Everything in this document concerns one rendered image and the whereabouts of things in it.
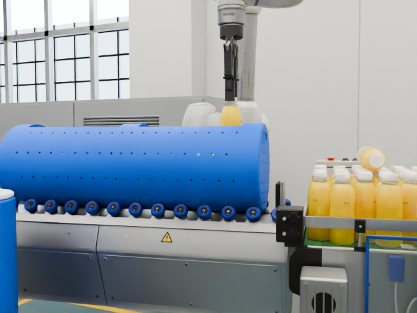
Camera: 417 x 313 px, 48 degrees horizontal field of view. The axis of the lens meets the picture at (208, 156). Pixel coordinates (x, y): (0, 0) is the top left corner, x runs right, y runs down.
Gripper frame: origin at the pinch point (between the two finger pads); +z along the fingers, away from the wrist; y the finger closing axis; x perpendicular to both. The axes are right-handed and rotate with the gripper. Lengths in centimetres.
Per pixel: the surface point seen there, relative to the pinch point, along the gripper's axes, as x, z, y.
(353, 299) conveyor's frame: 37, 57, 23
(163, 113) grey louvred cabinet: -78, 0, -156
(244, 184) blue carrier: 6.8, 28.4, 14.1
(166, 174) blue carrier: -16.9, 25.9, 14.6
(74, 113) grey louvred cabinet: -153, -1, -171
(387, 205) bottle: 45, 33, 19
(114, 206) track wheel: -36, 37, 11
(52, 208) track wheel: -57, 38, 12
